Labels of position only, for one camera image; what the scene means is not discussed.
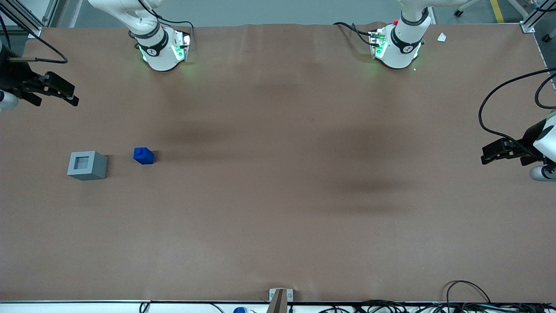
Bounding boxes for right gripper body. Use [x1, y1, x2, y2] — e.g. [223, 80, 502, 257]
[0, 43, 44, 97]

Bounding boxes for short black looped cable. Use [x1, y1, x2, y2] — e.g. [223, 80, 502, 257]
[535, 72, 556, 110]

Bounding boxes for black right arm base cable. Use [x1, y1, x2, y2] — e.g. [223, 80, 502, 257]
[137, 0, 195, 46]

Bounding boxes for gray square base block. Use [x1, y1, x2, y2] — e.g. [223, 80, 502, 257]
[67, 151, 108, 181]

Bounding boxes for black cable bundle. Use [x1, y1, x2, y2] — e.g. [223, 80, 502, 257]
[319, 299, 556, 313]

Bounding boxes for long black left wrist cable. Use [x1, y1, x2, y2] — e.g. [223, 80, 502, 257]
[479, 67, 556, 150]

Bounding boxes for white chair leg with caster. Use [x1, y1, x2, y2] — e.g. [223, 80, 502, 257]
[453, 0, 483, 18]

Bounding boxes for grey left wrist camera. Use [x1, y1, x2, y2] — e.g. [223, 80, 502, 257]
[529, 164, 556, 182]

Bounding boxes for white table edge rail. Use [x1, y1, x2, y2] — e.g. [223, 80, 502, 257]
[0, 301, 556, 313]

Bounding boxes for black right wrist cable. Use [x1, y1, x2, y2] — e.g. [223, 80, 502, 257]
[0, 13, 69, 64]

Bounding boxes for aluminium frame profile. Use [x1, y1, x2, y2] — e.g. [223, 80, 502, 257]
[0, 0, 57, 39]
[519, 0, 556, 34]

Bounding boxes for blue plastic part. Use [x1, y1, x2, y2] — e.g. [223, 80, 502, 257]
[133, 147, 155, 165]

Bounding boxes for black arm base cable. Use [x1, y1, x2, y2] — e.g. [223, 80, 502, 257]
[137, 0, 195, 46]
[333, 22, 375, 47]

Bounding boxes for black arched cable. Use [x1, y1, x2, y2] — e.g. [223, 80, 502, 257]
[446, 280, 491, 305]

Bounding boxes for brown table mat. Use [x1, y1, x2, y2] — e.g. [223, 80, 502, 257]
[0, 22, 556, 303]

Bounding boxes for black left arm base cable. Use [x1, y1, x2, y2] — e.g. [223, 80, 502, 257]
[333, 22, 375, 47]

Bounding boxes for brown camera post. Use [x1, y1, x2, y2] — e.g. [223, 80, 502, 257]
[266, 289, 288, 313]

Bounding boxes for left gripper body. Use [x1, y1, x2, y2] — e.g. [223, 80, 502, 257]
[523, 117, 550, 158]

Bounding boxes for gray metal mounting bracket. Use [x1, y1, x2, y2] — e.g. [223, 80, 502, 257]
[269, 288, 294, 303]

